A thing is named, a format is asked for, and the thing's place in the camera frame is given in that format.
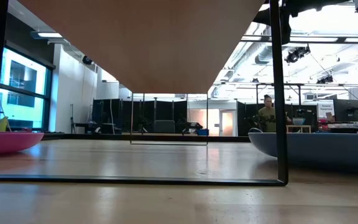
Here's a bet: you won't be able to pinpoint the wooden shelf with black frame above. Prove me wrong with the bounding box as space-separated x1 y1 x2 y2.
0 0 290 187

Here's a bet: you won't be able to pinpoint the ceiling light panel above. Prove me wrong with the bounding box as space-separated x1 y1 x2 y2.
29 30 64 40

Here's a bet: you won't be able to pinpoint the blue plate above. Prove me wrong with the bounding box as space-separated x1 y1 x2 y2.
247 132 358 174

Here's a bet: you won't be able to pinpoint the black computer monitor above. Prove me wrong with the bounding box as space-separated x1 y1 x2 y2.
333 98 358 123

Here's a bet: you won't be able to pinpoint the white printed sign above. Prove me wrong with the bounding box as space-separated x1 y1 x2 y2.
317 101 336 119

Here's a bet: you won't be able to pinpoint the large window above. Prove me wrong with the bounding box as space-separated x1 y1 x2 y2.
0 46 54 131

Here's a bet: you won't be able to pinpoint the grey chair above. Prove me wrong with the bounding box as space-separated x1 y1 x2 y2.
153 119 176 134

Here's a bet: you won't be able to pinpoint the cluttered work desk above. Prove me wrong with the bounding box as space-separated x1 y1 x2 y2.
317 121 358 135

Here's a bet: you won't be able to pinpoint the black ceiling spotlight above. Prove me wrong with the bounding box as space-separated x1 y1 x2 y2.
286 45 311 65
316 74 334 85

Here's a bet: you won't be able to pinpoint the black room divider panels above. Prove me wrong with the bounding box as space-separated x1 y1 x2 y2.
236 100 319 137
91 98 188 134

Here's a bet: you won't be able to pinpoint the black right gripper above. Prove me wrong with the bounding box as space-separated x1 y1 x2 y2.
253 0 298 45

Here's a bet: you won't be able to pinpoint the black aluminium rig frame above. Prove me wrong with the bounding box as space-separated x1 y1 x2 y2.
42 133 250 143

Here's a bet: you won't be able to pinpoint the small wooden table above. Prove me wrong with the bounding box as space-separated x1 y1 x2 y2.
285 124 312 134

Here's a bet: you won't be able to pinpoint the person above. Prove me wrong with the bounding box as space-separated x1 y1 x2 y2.
257 94 278 133

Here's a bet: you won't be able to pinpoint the black tripod stand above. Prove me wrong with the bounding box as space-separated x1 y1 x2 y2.
69 103 77 134

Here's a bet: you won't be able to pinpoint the magenta pink plate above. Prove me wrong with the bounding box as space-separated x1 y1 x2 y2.
0 131 45 156

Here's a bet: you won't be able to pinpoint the lit doorway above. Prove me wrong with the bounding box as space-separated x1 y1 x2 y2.
218 109 237 137

